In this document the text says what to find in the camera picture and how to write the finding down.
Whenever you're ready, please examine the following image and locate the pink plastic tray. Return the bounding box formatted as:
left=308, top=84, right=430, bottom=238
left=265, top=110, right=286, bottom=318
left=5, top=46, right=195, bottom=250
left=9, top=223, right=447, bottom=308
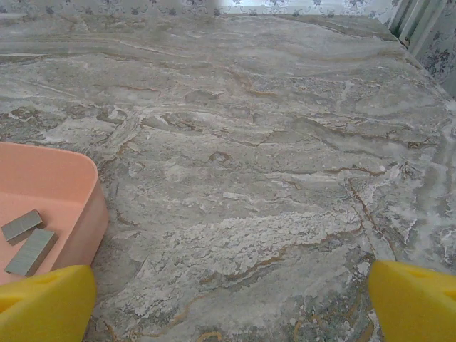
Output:
left=0, top=141, right=110, bottom=286

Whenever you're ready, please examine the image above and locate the silver staple strip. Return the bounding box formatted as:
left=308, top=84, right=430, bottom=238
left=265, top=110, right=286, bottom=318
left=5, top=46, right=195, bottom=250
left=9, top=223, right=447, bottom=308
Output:
left=4, top=227, right=60, bottom=278
left=1, top=209, right=46, bottom=247

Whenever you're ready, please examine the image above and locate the aluminium corner post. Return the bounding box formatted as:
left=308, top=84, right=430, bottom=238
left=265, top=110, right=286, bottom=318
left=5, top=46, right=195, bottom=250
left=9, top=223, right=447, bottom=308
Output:
left=388, top=0, right=434, bottom=49

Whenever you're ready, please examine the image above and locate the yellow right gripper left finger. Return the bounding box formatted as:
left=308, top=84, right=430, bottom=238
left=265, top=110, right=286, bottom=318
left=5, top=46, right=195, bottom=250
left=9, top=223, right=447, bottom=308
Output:
left=0, top=264, right=98, bottom=342

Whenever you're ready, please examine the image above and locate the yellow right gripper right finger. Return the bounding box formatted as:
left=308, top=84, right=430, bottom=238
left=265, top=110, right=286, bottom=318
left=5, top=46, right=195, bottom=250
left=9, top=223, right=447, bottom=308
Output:
left=368, top=259, right=456, bottom=342

